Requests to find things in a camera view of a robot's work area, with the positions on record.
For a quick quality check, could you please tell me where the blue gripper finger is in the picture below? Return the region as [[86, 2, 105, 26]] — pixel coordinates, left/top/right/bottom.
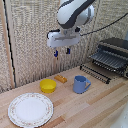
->
[[65, 47, 72, 55], [53, 48, 59, 58]]

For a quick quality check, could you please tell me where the black cable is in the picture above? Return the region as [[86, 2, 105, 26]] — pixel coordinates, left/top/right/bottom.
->
[[79, 12, 128, 37]]

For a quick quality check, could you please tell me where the golden bread loaf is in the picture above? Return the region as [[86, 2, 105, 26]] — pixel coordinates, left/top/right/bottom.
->
[[54, 74, 68, 84]]

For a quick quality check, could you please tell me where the yellow bowl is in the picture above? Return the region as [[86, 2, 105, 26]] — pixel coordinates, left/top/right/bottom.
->
[[39, 78, 58, 94]]

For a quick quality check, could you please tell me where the white floral rim plate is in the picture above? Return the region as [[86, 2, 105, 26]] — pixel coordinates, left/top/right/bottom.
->
[[7, 92, 54, 128]]

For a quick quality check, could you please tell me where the black dish rack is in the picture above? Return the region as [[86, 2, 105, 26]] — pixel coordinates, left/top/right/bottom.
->
[[89, 37, 128, 80]]

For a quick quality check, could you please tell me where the blue mug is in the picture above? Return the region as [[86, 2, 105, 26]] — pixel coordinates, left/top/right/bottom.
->
[[72, 75, 92, 95]]

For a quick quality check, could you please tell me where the black oven rack tray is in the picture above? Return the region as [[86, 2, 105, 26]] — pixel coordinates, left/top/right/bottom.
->
[[79, 63, 112, 85]]

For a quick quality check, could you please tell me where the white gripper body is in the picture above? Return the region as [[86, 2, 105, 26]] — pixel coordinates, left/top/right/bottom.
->
[[46, 29, 81, 50]]

